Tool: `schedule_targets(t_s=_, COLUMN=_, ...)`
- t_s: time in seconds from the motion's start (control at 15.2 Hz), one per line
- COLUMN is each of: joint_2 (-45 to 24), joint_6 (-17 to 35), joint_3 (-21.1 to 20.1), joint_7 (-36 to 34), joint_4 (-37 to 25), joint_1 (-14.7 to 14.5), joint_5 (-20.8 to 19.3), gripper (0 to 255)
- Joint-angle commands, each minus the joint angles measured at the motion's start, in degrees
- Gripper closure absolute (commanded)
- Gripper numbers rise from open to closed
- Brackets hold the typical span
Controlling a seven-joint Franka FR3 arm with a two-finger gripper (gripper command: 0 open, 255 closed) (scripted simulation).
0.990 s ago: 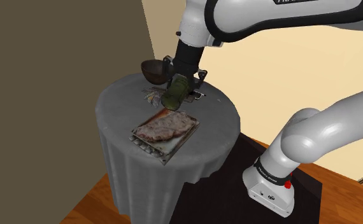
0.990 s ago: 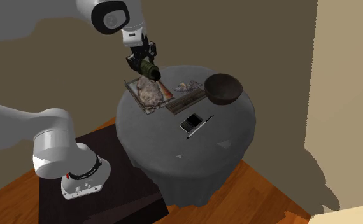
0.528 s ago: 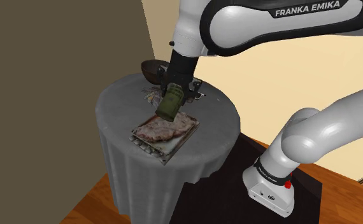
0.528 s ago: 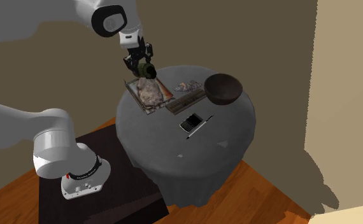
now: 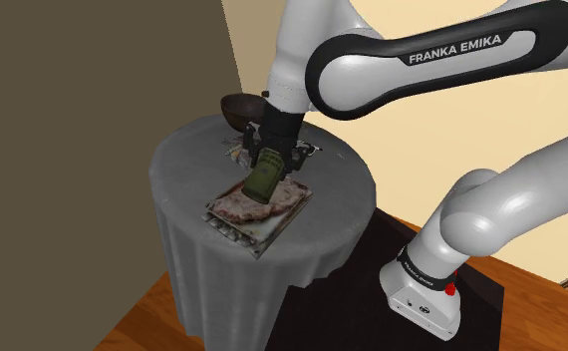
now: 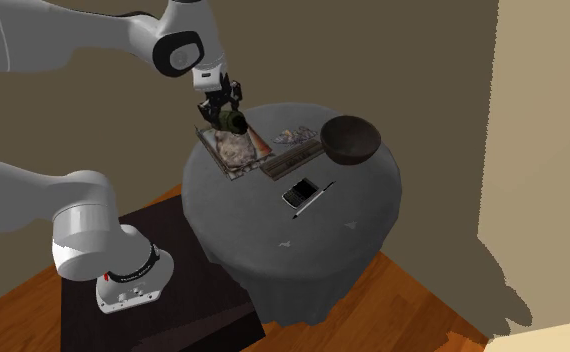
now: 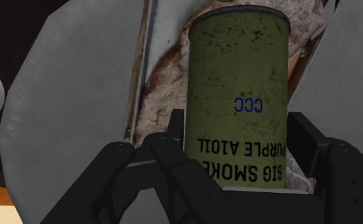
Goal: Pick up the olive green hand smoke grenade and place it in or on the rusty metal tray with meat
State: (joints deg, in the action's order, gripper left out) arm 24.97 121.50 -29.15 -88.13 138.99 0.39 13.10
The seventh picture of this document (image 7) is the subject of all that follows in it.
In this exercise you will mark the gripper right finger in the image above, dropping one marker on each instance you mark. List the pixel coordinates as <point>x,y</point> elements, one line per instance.
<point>349,186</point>

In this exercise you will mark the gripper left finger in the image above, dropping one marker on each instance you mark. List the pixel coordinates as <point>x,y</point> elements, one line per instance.
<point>128,186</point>

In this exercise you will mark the olive green canister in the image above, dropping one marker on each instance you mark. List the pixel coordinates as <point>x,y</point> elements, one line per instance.
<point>234,77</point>

